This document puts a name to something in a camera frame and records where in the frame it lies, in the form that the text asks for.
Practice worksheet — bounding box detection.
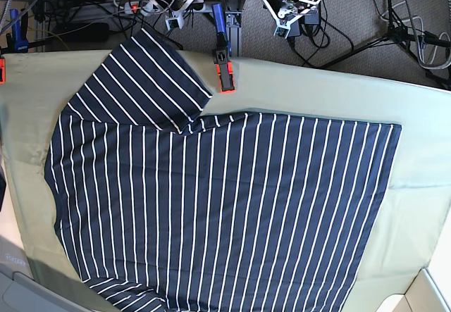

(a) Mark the black tripod stand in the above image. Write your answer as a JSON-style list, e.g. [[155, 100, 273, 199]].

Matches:
[[320, 0, 450, 91]]

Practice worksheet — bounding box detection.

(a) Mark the navy white striped T-shirt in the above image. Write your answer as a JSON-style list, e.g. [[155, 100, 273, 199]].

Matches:
[[44, 29, 402, 311]]

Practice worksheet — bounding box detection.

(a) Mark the aluminium frame post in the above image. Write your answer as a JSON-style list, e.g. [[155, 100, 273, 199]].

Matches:
[[220, 0, 246, 57]]

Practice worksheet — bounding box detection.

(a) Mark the white box corner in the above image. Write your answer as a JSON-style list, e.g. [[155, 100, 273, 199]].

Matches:
[[376, 269, 450, 312]]

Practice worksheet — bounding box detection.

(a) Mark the light green table cloth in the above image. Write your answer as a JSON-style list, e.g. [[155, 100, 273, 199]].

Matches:
[[1, 51, 450, 311]]

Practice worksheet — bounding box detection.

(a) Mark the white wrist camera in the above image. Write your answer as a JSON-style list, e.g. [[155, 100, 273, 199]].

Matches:
[[165, 15, 185, 31], [274, 25, 291, 39]]

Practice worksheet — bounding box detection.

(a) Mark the grey plastic bin corner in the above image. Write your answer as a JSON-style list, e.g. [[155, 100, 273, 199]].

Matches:
[[1, 273, 87, 311]]

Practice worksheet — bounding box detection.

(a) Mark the blue orange left clamp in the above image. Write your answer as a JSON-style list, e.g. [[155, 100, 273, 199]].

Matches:
[[1, 8, 29, 85]]

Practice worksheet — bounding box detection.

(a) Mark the white power strip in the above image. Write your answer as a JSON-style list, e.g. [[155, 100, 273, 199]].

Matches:
[[123, 1, 154, 16]]

